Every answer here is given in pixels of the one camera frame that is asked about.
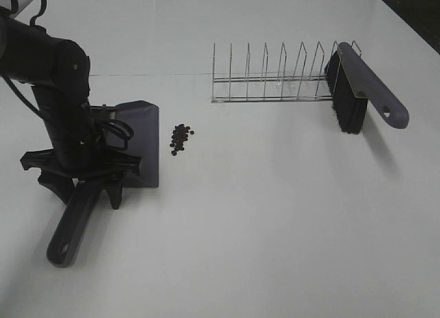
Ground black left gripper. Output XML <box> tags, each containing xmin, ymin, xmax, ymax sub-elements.
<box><xmin>20</xmin><ymin>148</ymin><xmax>142</xmax><ymax>209</ymax></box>

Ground purple plastic dustpan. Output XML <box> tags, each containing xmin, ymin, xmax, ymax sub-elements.
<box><xmin>46</xmin><ymin>100</ymin><xmax>160</xmax><ymax>268</ymax></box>

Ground pile of coffee beans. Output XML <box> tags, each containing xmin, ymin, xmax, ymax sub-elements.
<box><xmin>169</xmin><ymin>124</ymin><xmax>195</xmax><ymax>156</ymax></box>

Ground purple hand brush black bristles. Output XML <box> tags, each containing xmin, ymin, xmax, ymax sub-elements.
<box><xmin>324</xmin><ymin>42</ymin><xmax>410</xmax><ymax>135</ymax></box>

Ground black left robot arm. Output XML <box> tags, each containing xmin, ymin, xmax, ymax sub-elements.
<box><xmin>1</xmin><ymin>10</ymin><xmax>141</xmax><ymax>209</ymax></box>

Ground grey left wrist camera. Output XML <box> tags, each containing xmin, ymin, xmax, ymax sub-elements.
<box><xmin>90</xmin><ymin>104</ymin><xmax>118</xmax><ymax>120</ymax></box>

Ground metal wire dish rack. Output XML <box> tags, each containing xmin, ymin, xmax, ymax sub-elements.
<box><xmin>210</xmin><ymin>41</ymin><xmax>341</xmax><ymax>103</ymax></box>

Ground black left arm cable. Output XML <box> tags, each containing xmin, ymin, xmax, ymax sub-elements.
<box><xmin>0</xmin><ymin>0</ymin><xmax>135</xmax><ymax>150</ymax></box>

